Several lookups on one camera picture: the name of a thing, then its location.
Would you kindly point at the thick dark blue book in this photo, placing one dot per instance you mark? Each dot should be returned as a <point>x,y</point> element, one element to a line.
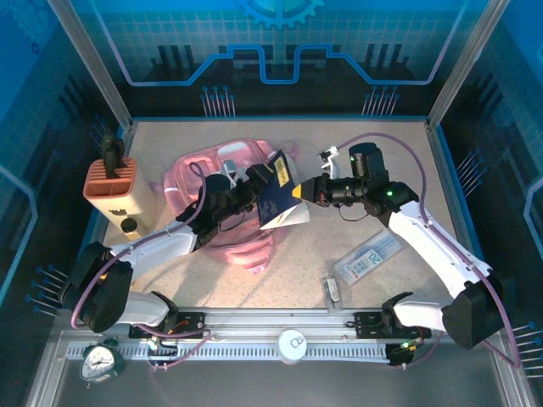
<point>275,199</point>

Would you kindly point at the pink student backpack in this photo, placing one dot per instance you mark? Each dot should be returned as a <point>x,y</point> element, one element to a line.
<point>242,250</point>

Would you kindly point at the blue white calendar card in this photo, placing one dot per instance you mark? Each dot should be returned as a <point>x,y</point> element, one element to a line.
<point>365,258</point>

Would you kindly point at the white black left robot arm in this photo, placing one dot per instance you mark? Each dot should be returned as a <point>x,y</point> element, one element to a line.
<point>161,250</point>

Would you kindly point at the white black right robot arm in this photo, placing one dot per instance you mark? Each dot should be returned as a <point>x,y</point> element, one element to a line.
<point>428,250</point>

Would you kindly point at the beige orange knife block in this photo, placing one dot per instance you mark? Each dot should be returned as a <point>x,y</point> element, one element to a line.
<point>127,199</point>

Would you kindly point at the aluminium front beam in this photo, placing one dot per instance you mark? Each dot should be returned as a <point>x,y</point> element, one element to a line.
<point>275,320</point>

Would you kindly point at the silver tin can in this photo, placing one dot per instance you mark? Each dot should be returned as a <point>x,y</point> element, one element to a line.
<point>292,345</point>

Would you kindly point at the circuit board with green light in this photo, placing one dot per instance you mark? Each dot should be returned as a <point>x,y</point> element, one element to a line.
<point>403,347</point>
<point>159,345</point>

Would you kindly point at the green alarm clock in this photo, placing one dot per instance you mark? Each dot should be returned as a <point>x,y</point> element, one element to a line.
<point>102,362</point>

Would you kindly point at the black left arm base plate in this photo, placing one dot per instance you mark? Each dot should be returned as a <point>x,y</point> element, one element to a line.
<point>193,324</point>

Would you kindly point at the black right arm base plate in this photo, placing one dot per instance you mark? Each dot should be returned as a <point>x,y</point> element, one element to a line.
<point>367,324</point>

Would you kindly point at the aluminium frame post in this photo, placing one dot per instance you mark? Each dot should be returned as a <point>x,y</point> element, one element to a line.
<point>466,63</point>
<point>92,63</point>

